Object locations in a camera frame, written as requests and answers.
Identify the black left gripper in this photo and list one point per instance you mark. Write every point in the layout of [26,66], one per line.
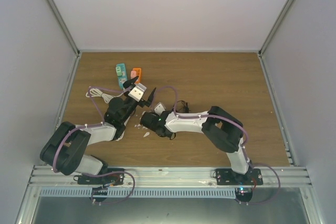
[148,103]

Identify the pink plug adapter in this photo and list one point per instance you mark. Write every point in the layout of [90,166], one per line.
[133,74]

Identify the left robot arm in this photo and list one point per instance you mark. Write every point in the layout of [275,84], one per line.
[65,150]

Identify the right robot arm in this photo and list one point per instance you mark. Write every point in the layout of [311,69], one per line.
[224,131]

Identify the white debris pile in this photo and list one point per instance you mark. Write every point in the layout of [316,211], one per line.
[139,129]

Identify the teal power strip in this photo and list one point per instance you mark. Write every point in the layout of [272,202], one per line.
[122,79]

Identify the orange power strip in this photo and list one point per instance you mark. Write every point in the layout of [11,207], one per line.
[138,73]

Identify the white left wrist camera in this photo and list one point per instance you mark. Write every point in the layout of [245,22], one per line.
[137,92]

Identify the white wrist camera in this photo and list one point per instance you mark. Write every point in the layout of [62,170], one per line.
[137,92]
[159,108]

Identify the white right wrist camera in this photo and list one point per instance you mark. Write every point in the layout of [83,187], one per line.
[159,108]

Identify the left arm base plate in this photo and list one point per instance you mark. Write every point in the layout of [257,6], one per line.
[114,179]

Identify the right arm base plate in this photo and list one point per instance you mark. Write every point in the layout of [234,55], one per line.
[226,176]

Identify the slotted cable duct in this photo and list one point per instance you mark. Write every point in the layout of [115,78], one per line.
[139,192]

